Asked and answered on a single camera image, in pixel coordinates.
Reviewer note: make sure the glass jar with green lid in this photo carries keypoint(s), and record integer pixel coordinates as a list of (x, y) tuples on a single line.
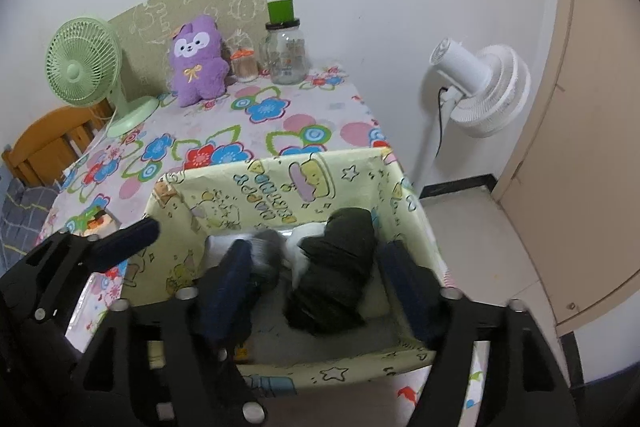
[(285, 57)]

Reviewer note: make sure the black cloth bundle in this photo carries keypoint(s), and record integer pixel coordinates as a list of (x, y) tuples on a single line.
[(335, 272)]

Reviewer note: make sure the white cloth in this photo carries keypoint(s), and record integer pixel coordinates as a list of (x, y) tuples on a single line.
[(302, 237)]

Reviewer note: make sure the green cartoon print board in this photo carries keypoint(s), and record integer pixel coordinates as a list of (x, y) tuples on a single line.
[(150, 17)]

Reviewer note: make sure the wooden chair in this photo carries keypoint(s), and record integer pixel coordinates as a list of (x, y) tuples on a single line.
[(40, 142)]

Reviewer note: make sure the green desk fan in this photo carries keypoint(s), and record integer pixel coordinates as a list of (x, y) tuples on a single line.
[(82, 62)]

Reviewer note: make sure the purple plush toy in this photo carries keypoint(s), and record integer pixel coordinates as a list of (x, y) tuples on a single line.
[(200, 72)]

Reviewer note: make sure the toothpick jar with orange lid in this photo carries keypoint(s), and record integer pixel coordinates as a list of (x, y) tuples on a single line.
[(244, 67)]

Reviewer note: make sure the white standing fan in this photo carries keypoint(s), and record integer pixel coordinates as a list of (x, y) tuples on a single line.
[(492, 92)]

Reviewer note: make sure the grey soft cloth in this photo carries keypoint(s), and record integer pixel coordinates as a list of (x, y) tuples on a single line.
[(265, 257)]

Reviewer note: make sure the orange green snack packet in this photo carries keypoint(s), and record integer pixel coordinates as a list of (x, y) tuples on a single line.
[(97, 223)]

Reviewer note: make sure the yellow cartoon print box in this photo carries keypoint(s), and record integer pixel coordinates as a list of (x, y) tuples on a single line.
[(260, 197)]

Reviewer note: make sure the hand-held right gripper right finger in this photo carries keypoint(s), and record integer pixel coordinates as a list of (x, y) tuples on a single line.
[(407, 289)]

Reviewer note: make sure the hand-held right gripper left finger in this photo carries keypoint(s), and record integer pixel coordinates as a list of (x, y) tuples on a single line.
[(227, 292)]

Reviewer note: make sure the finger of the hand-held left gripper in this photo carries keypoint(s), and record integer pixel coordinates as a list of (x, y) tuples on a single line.
[(127, 240)]

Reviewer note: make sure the grey plaid cushion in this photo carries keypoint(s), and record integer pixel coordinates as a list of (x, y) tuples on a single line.
[(25, 217)]

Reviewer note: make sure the beige door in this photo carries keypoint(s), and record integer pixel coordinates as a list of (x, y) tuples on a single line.
[(590, 157)]

